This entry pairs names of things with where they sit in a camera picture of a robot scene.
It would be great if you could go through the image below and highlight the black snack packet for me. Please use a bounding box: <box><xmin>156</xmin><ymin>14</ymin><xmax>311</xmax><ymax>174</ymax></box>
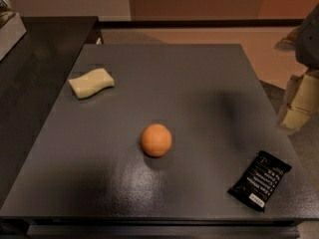
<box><xmin>227</xmin><ymin>150</ymin><xmax>291</xmax><ymax>212</ymax></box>

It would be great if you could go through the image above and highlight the dark side table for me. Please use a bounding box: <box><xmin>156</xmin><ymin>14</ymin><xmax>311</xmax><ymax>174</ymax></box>
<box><xmin>0</xmin><ymin>16</ymin><xmax>98</xmax><ymax>206</ymax></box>

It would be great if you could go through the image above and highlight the orange fruit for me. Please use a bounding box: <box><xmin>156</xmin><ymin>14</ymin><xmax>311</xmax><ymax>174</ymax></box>
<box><xmin>141</xmin><ymin>123</ymin><xmax>172</xmax><ymax>157</ymax></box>

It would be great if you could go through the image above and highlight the white box on side table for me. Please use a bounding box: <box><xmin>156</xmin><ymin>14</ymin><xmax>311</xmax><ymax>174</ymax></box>
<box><xmin>0</xmin><ymin>0</ymin><xmax>26</xmax><ymax>61</ymax></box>

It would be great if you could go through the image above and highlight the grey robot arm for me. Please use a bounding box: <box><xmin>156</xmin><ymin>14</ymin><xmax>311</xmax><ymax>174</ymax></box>
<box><xmin>277</xmin><ymin>5</ymin><xmax>319</xmax><ymax>134</ymax></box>

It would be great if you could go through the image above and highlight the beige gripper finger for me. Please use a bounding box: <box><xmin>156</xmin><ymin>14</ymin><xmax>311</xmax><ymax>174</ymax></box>
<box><xmin>278</xmin><ymin>70</ymin><xmax>319</xmax><ymax>131</ymax></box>

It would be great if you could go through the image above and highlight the yellow sponge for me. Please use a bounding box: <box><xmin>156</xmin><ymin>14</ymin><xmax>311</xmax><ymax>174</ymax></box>
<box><xmin>69</xmin><ymin>68</ymin><xmax>115</xmax><ymax>100</ymax></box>

